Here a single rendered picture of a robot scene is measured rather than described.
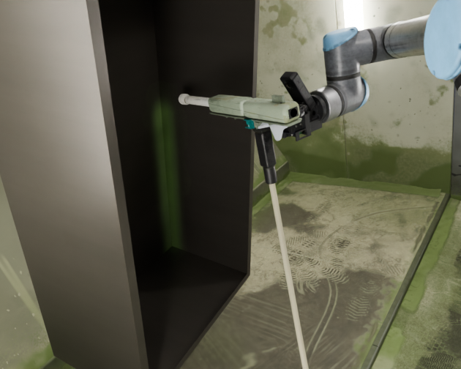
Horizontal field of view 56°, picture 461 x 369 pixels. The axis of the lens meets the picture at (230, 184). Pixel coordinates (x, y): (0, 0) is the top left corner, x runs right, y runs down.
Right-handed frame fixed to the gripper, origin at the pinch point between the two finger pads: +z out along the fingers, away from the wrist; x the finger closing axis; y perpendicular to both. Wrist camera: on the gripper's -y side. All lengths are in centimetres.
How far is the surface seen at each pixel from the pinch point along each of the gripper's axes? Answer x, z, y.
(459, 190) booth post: 42, -177, 101
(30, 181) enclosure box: 18, 49, 1
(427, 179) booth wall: 59, -171, 96
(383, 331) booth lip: 8, -55, 107
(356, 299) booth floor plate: 28, -64, 106
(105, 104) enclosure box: -7.8, 37.4, -15.2
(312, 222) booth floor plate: 91, -101, 105
